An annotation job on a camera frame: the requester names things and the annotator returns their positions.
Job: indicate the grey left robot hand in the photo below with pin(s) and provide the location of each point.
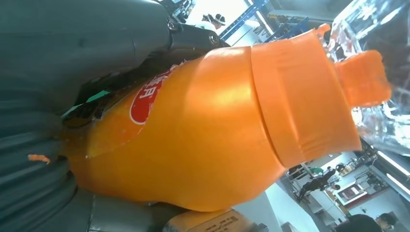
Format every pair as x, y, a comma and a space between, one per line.
80, 41

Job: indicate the orange detergent bottle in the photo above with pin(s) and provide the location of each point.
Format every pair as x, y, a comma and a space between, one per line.
208, 128

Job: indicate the green table mat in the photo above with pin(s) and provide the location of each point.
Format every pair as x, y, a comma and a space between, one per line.
99, 95

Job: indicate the brown cardboard box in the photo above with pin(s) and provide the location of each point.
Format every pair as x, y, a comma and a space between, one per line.
211, 222

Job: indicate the red framed board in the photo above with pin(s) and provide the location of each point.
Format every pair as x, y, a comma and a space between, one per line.
350, 193

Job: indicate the blue rack frame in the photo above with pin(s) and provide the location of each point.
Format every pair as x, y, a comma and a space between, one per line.
243, 20

